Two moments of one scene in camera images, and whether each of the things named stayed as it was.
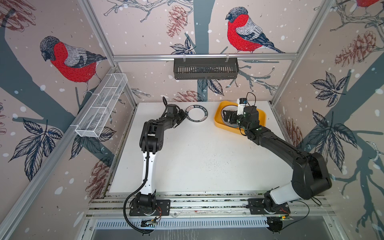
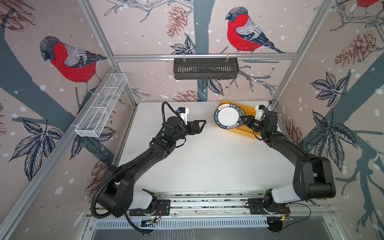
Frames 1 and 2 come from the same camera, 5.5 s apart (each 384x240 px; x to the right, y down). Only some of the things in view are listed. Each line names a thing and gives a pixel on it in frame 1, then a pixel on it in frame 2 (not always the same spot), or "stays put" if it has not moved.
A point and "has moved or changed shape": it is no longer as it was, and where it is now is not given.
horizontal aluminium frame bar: [204, 57] stays put
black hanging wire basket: [206, 69] stays put
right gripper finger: [230, 112] → [248, 117]
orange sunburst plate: [230, 107] has moved or changed shape
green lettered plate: [196, 113] → [227, 116]
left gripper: [183, 115] → [197, 130]
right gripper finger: [230, 119] → [247, 122]
